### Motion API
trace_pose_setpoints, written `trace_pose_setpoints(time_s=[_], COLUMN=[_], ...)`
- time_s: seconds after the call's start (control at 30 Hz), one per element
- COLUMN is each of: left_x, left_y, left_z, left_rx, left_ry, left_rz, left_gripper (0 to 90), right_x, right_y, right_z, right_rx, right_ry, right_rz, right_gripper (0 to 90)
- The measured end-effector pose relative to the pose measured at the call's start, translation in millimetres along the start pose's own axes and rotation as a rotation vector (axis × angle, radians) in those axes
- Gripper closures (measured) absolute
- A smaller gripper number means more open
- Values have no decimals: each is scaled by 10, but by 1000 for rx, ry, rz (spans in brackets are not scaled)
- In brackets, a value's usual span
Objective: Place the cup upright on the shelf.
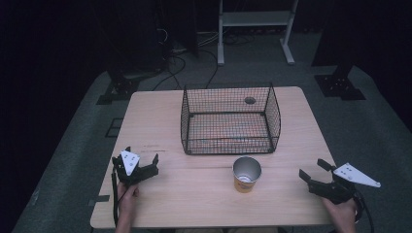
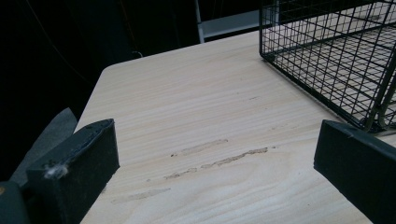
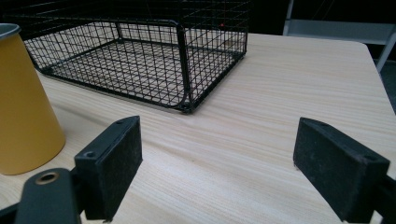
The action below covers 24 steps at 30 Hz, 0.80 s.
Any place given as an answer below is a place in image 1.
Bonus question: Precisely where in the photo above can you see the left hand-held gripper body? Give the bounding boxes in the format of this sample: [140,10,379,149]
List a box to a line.
[111,150,159,187]

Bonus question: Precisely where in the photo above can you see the black stand with base plate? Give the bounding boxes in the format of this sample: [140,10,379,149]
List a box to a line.
[311,0,367,102]
[95,48,144,106]

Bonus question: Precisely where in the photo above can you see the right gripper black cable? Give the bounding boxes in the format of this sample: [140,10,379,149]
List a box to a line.
[353,189,376,233]

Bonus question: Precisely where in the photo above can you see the black wire mesh basket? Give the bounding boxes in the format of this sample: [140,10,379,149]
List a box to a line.
[180,83,283,156]

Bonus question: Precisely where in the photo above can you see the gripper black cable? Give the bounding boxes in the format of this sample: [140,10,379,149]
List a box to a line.
[111,166,120,227]
[353,189,376,233]

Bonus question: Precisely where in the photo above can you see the white metal desk frame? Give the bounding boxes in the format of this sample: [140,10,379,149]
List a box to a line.
[217,0,300,67]

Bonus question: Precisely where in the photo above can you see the person's right hand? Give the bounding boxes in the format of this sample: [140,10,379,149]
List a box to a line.
[321,196,359,226]

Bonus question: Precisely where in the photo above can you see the person's left hand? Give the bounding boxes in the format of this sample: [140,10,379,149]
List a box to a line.
[117,182,141,213]

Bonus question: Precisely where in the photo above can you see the black tape strip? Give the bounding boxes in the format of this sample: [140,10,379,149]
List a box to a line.
[87,194,111,208]

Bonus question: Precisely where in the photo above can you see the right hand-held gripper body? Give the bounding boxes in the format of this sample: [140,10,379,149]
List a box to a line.
[306,162,382,206]

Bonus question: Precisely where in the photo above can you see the black tape floor square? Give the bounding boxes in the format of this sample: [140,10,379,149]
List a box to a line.
[104,117,124,139]

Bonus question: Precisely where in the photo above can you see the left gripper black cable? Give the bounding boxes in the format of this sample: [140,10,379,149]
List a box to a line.
[111,166,120,227]

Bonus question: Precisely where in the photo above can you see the metal cup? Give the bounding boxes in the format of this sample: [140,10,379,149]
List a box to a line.
[231,155,262,194]

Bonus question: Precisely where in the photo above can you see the black floor cables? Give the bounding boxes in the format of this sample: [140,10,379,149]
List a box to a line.
[151,27,257,92]

